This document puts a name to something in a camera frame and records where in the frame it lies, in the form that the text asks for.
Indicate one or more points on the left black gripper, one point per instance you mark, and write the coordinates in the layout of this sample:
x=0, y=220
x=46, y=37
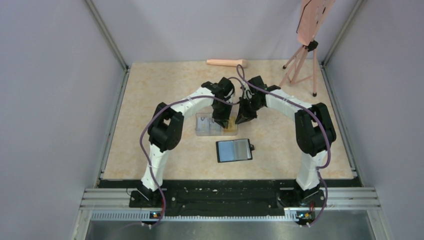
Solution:
x=222, y=119

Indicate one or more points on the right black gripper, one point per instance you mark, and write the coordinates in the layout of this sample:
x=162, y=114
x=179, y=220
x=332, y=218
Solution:
x=240, y=119

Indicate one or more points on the gold credit card stack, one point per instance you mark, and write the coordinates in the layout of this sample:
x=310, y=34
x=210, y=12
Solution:
x=231, y=128

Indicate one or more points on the clear plastic card box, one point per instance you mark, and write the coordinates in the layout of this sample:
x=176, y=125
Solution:
x=221, y=133

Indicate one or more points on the black card holder wallet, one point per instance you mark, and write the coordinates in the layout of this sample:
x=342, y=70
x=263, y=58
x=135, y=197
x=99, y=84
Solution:
x=234, y=150

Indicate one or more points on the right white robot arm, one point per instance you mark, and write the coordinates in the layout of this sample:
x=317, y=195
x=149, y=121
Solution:
x=314, y=129

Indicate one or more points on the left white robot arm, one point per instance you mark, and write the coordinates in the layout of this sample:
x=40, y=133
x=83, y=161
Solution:
x=166, y=126

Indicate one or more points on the silver credit card stack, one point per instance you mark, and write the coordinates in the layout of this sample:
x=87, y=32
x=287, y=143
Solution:
x=207, y=126

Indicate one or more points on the pink microphone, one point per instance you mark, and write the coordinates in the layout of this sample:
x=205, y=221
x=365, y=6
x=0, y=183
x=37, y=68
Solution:
x=228, y=62

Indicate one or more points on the pink tripod stand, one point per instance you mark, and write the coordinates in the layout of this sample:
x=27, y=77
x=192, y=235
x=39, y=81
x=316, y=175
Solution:
x=295, y=64

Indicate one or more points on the pink board on tripod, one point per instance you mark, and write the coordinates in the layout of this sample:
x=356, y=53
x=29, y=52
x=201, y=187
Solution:
x=312, y=15

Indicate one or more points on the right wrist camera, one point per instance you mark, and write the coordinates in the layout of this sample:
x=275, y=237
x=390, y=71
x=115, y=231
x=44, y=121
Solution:
x=246, y=92

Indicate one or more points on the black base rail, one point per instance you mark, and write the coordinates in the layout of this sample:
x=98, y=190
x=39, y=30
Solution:
x=222, y=198

